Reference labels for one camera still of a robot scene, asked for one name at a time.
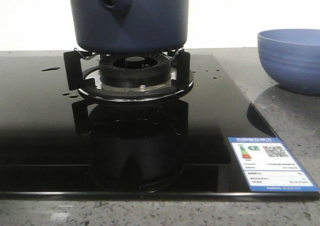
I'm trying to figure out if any dark blue cooking pot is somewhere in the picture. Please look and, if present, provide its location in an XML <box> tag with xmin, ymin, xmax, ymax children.
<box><xmin>70</xmin><ymin>0</ymin><xmax>189</xmax><ymax>55</ymax></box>

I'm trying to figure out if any light blue ceramic bowl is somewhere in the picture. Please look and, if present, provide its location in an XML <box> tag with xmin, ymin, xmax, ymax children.
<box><xmin>257</xmin><ymin>28</ymin><xmax>320</xmax><ymax>95</ymax></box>

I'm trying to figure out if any black pot support grate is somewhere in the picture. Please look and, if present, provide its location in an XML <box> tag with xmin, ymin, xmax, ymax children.
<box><xmin>63</xmin><ymin>48</ymin><xmax>194</xmax><ymax>103</ymax></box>

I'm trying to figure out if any black gas burner head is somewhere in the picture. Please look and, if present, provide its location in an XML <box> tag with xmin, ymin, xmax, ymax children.
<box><xmin>98</xmin><ymin>53</ymin><xmax>172</xmax><ymax>88</ymax></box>

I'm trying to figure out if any black glass gas cooktop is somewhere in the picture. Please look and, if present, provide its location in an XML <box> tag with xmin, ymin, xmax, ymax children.
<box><xmin>0</xmin><ymin>55</ymin><xmax>320</xmax><ymax>201</ymax></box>

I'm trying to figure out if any blue energy label sticker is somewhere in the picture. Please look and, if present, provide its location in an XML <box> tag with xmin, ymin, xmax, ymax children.
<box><xmin>228</xmin><ymin>137</ymin><xmax>320</xmax><ymax>193</ymax></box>

